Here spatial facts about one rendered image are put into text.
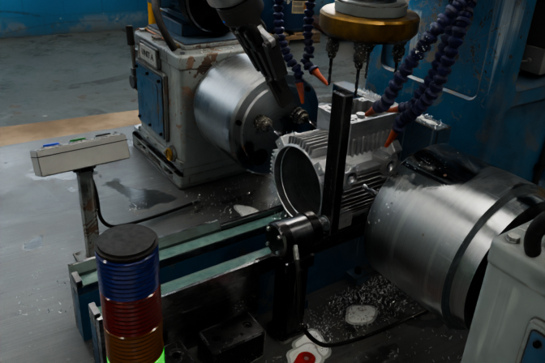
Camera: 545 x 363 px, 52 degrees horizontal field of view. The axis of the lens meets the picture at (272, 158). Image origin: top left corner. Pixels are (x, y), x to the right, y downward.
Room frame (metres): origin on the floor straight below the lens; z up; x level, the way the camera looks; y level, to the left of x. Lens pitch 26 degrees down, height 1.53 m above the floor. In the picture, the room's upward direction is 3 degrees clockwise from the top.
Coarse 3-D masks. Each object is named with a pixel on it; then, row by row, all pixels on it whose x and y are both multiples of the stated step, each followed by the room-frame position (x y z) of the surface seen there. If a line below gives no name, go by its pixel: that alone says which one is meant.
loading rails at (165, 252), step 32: (224, 224) 0.92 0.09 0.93; (256, 224) 0.94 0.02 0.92; (352, 224) 0.95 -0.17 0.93; (160, 256) 0.82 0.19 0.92; (192, 256) 0.85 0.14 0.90; (224, 256) 0.89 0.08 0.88; (256, 256) 0.84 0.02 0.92; (320, 256) 0.90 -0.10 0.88; (352, 256) 0.95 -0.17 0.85; (96, 288) 0.74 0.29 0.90; (192, 288) 0.73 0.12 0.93; (224, 288) 0.76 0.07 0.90; (256, 288) 0.80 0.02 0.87; (96, 320) 0.65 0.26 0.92; (192, 320) 0.72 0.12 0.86; (224, 320) 0.76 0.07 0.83; (96, 352) 0.66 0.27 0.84
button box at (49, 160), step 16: (64, 144) 0.94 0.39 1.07; (80, 144) 0.95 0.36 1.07; (96, 144) 0.96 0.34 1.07; (112, 144) 0.98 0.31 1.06; (32, 160) 0.94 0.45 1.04; (48, 160) 0.91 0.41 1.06; (64, 160) 0.92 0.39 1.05; (80, 160) 0.93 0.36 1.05; (96, 160) 0.95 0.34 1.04; (112, 160) 0.96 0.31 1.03
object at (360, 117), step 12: (324, 108) 1.02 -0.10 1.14; (360, 108) 1.08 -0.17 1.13; (324, 120) 1.01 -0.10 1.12; (360, 120) 1.01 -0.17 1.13; (372, 120) 0.98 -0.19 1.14; (384, 120) 1.00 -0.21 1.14; (360, 132) 0.96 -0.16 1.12; (372, 132) 0.98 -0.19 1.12; (384, 132) 1.00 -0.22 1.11; (348, 144) 0.95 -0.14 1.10; (360, 144) 0.97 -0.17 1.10; (372, 144) 0.98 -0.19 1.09
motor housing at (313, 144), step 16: (320, 128) 1.02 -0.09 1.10; (288, 144) 0.97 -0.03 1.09; (304, 144) 0.94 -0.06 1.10; (320, 144) 0.94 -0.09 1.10; (272, 160) 1.02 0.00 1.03; (288, 160) 1.02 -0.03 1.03; (304, 160) 1.05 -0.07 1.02; (352, 160) 0.95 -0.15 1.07; (368, 160) 0.96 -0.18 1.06; (400, 160) 1.00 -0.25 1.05; (272, 176) 1.02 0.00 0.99; (288, 176) 1.02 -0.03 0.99; (304, 176) 1.04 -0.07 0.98; (320, 176) 0.89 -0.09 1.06; (368, 176) 0.94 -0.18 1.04; (288, 192) 1.00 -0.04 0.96; (304, 192) 1.02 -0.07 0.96; (320, 192) 0.88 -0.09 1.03; (352, 192) 0.91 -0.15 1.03; (288, 208) 0.97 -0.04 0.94; (304, 208) 0.98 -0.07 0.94; (320, 208) 0.88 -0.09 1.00; (352, 208) 0.91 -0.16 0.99
